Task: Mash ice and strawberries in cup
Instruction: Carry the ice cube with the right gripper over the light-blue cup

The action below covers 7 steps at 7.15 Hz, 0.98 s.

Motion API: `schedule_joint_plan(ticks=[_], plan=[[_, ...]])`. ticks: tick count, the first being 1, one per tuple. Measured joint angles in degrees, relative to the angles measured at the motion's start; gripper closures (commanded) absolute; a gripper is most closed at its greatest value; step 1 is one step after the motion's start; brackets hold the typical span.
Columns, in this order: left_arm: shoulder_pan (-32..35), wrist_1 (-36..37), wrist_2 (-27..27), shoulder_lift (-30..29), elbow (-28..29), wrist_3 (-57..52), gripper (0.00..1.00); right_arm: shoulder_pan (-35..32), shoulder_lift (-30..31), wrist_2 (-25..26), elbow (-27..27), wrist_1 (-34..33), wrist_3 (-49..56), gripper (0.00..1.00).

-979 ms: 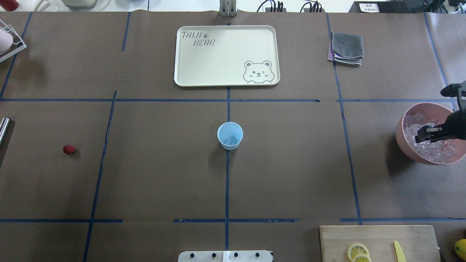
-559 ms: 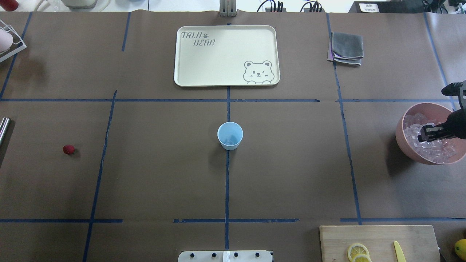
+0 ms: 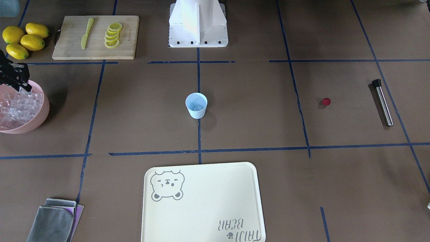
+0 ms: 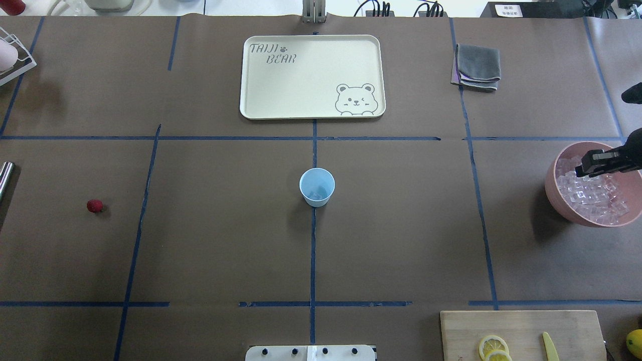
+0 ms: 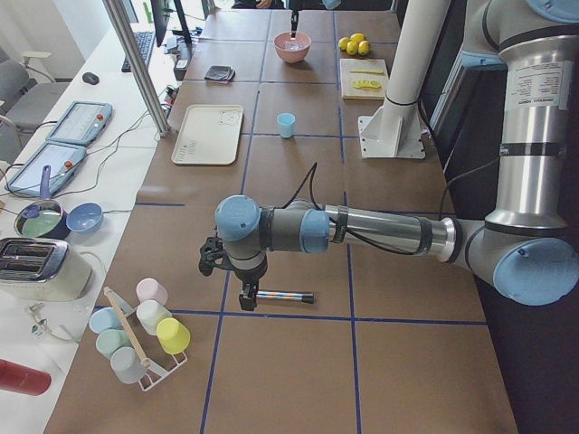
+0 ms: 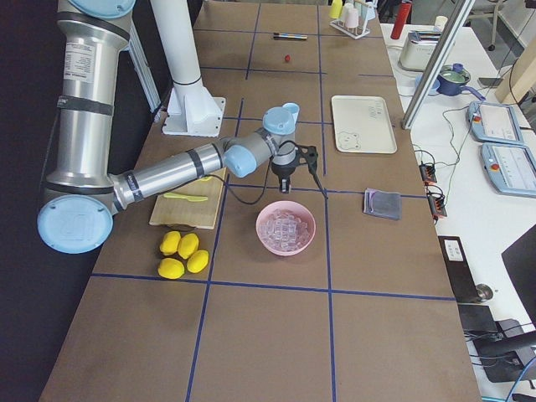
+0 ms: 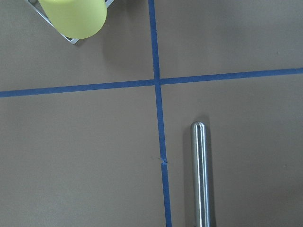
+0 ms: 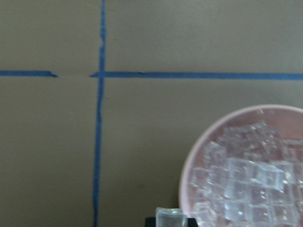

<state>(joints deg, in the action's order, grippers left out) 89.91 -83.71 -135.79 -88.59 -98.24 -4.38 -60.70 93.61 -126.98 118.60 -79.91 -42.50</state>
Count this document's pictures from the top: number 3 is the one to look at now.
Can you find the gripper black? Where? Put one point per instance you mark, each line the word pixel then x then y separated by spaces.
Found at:
pixel 12 76

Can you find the light blue cup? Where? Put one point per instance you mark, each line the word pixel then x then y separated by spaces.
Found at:
pixel 196 104

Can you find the ice cube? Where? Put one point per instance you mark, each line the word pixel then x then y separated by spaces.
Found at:
pixel 197 108

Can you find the steel muddler black tip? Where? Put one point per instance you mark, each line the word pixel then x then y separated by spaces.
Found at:
pixel 377 84

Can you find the ice cubes in bowl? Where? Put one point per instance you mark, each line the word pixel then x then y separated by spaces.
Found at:
pixel 18 108

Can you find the pink bowl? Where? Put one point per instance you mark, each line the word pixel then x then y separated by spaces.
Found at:
pixel 38 119

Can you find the yellow lemon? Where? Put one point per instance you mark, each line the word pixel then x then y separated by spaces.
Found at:
pixel 17 51
pixel 12 34
pixel 37 29
pixel 32 42

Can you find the wooden cutting board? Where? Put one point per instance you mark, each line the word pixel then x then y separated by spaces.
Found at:
pixel 68 46

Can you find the yellow plastic knife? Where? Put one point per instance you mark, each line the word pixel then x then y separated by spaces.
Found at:
pixel 86 34

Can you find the lemon slices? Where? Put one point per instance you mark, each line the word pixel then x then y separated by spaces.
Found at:
pixel 112 35

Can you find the grey folded cloth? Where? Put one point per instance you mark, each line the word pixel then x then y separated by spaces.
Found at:
pixel 56 221

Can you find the cream bear tray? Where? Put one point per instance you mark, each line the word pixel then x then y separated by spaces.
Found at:
pixel 202 203

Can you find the red strawberry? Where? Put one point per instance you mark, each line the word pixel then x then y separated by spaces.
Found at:
pixel 326 101

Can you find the white pedestal column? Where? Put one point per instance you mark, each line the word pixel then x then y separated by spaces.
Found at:
pixel 197 24

